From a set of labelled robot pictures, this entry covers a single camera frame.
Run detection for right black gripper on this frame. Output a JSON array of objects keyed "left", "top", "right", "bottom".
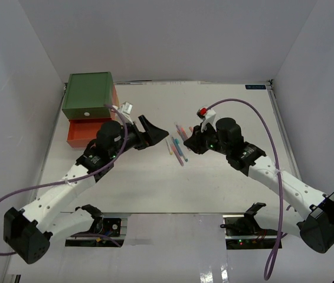
[{"left": 184, "top": 121, "right": 230, "bottom": 156}]

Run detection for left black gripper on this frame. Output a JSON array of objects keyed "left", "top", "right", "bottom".
[{"left": 110, "top": 115, "right": 168, "bottom": 159}]

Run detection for yellow cap thin pen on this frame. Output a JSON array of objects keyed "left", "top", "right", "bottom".
[{"left": 165, "top": 139, "right": 173, "bottom": 155}]

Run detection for orange drawer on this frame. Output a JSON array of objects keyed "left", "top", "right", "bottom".
[{"left": 67, "top": 118, "right": 112, "bottom": 149}]

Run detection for green top drawer box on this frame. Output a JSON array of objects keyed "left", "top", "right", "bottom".
[{"left": 62, "top": 72, "right": 114, "bottom": 120}]

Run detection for purple cap thin pen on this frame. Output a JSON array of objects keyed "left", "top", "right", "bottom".
[{"left": 174, "top": 122, "right": 182, "bottom": 134}]

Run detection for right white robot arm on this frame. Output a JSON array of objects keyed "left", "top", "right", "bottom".
[{"left": 184, "top": 118, "right": 334, "bottom": 254}]

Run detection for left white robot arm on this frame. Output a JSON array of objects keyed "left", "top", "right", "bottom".
[{"left": 4, "top": 116, "right": 169, "bottom": 264}]

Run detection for blue thin pen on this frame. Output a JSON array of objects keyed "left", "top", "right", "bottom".
[{"left": 174, "top": 139, "right": 188, "bottom": 162}]

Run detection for orange cap thin pen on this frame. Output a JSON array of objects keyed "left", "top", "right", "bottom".
[{"left": 178, "top": 126, "right": 188, "bottom": 141}]

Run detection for stacked orange yellow drawers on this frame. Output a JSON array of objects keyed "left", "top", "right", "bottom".
[{"left": 110, "top": 85, "right": 120, "bottom": 121}]

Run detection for blue logo sticker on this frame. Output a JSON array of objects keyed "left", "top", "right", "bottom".
[{"left": 245, "top": 84, "right": 266, "bottom": 90}]

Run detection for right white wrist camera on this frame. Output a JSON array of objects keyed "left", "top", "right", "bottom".
[{"left": 197, "top": 107, "right": 216, "bottom": 133}]

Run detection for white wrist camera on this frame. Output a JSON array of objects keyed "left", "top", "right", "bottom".
[
  {"left": 197, "top": 107, "right": 216, "bottom": 133},
  {"left": 113, "top": 101, "right": 134, "bottom": 124}
]

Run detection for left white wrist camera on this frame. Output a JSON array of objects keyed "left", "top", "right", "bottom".
[{"left": 113, "top": 101, "right": 134, "bottom": 124}]

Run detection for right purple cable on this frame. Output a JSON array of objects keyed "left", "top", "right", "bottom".
[{"left": 207, "top": 98, "right": 287, "bottom": 281}]

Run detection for purple cable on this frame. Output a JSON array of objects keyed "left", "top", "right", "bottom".
[
  {"left": 0, "top": 103, "right": 126, "bottom": 255},
  {"left": 207, "top": 98, "right": 287, "bottom": 281}
]

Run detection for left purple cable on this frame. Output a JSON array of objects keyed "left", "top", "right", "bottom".
[{"left": 0, "top": 103, "right": 126, "bottom": 255}]

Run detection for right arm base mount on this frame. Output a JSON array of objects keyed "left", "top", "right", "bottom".
[{"left": 220, "top": 202, "right": 277, "bottom": 251}]

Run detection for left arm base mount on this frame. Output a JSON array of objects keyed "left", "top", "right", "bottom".
[{"left": 65, "top": 205, "right": 127, "bottom": 248}]

